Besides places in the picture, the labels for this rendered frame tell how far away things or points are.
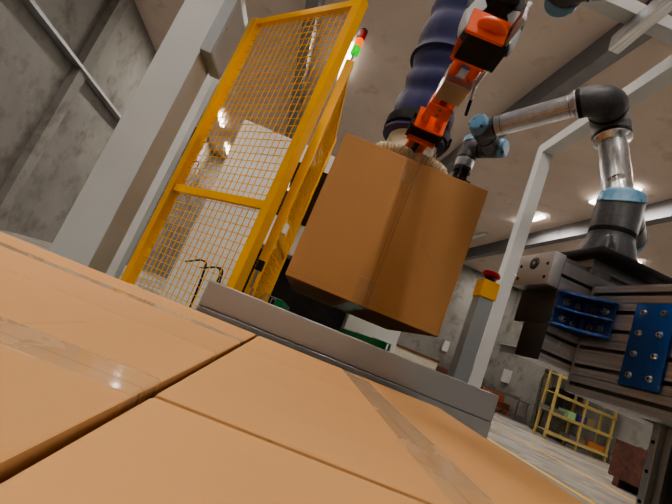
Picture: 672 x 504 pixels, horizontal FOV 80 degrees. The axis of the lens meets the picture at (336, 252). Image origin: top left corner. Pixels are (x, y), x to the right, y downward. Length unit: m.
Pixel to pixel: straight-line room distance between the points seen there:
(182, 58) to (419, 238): 1.33
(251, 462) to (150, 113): 1.74
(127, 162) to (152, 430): 1.65
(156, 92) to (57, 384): 1.74
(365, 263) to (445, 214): 0.24
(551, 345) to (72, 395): 1.02
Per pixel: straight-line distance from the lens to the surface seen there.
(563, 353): 1.13
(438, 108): 1.07
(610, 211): 1.31
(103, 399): 0.22
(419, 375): 0.95
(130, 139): 1.85
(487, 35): 0.86
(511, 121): 1.62
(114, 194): 1.79
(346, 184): 1.02
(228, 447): 0.21
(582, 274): 1.17
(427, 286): 1.01
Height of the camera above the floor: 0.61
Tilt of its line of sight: 10 degrees up
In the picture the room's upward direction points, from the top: 22 degrees clockwise
